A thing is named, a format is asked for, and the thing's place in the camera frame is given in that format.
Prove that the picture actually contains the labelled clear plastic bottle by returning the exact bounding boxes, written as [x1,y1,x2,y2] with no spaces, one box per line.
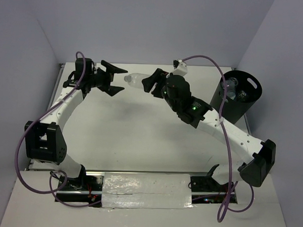
[219,79,236,100]

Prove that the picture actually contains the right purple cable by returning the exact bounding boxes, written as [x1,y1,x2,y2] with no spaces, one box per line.
[175,54,260,224]

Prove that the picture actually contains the black cylindrical bin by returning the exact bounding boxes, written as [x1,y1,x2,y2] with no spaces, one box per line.
[222,70,262,124]

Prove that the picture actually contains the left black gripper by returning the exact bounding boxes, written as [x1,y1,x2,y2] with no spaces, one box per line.
[87,60,128,97]

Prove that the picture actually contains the silver foil covered block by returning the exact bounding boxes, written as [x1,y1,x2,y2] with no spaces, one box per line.
[101,173,193,209]

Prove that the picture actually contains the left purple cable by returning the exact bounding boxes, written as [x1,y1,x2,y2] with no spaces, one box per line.
[14,49,108,208]

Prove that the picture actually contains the purple cable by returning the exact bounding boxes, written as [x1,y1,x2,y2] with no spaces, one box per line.
[175,54,260,224]
[14,49,108,208]

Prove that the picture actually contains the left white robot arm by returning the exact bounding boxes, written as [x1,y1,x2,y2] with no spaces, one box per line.
[25,58,127,190]

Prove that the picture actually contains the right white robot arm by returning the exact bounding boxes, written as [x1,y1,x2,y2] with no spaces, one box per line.
[142,68,276,191]

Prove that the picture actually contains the metal base rail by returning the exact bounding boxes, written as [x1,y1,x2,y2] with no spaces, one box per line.
[56,173,237,208]

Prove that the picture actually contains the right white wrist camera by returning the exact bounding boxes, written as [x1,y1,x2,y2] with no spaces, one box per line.
[171,60,188,77]

